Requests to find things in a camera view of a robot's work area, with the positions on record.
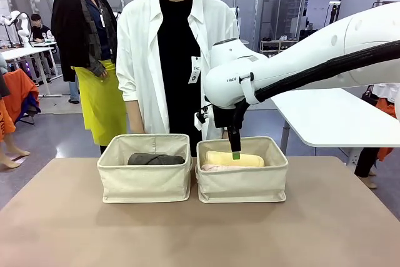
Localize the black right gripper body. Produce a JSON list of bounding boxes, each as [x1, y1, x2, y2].
[[212, 99, 248, 131]]

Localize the black camera tripod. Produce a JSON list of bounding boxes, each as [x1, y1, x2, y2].
[[324, 1, 342, 26]]

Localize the person in yellow apron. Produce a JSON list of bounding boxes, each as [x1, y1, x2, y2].
[[50, 0, 129, 156]]

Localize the white shoe rack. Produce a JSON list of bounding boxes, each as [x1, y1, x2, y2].
[[259, 39, 299, 56]]

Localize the white desk with legs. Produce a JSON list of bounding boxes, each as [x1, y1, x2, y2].
[[0, 41, 64, 98]]

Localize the seated person in varsity jacket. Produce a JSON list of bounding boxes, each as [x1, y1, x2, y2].
[[29, 13, 56, 44]]

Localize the white paper name tag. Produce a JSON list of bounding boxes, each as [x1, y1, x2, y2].
[[187, 56, 202, 85]]

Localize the orange cloth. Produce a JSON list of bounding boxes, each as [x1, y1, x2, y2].
[[0, 68, 42, 141]]

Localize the person's right forearm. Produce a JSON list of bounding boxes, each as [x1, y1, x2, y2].
[[126, 99, 147, 134]]

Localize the small white background robot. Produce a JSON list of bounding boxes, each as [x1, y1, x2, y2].
[[0, 10, 31, 46]]

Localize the large white table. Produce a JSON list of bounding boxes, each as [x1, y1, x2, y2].
[[270, 87, 400, 149]]

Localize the beige fabric basket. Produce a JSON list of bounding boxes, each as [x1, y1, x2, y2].
[[96, 133, 193, 204], [195, 136, 289, 204]]

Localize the grey towel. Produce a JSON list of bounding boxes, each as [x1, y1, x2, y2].
[[127, 152, 186, 166]]

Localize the yellow towel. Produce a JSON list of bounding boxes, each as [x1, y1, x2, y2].
[[205, 150, 266, 168]]

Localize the black case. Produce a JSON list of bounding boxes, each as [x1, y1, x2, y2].
[[297, 28, 320, 42]]

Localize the black braided cable sleeve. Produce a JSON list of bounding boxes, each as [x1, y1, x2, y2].
[[254, 39, 400, 103]]

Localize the person in white shirt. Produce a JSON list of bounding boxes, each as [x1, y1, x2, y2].
[[116, 0, 242, 158]]

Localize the pink towel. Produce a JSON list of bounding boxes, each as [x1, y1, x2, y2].
[[200, 163, 251, 173]]

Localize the mannequin feet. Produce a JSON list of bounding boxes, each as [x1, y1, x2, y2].
[[0, 139, 31, 170]]

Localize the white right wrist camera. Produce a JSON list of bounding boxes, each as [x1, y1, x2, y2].
[[194, 103, 211, 131]]

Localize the figure in white coat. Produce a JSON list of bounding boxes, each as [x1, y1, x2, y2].
[[354, 83, 400, 190]]

